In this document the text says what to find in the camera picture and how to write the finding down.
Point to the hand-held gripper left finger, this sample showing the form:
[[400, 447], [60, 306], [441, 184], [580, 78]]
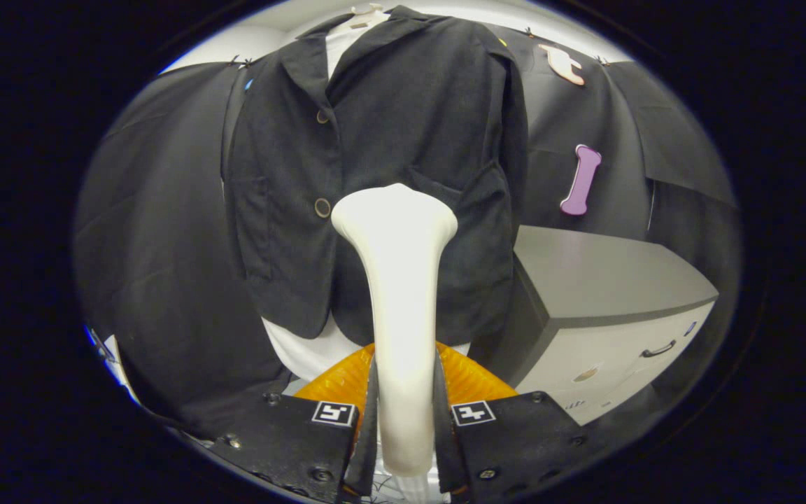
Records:
[[284, 441]]

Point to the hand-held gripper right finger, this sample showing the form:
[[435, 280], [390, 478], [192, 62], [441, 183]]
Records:
[[515, 441]]

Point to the white shirt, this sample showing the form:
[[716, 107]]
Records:
[[305, 350]]

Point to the white garment steamer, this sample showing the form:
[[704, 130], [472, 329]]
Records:
[[399, 294]]

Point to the black suit jacket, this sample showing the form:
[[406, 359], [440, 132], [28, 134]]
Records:
[[410, 105]]

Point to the cream clothes hanger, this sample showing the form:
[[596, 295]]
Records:
[[366, 15]]

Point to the grey cabinet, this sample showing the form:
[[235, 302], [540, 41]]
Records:
[[606, 273]]

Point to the black backdrop cloth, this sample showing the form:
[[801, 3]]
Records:
[[165, 210]]

